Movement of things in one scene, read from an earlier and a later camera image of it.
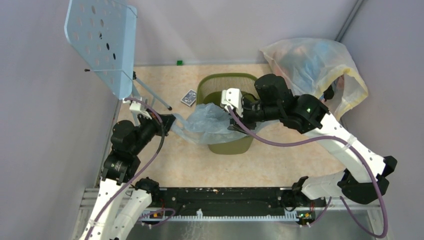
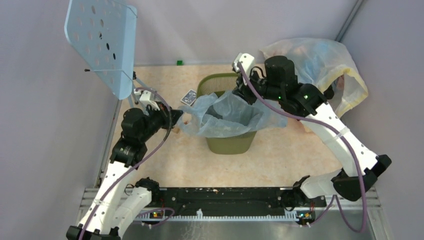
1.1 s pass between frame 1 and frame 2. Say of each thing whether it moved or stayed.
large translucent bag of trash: stayed
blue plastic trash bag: moved
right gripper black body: moved
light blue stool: stayed
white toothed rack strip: stayed
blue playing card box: stayed
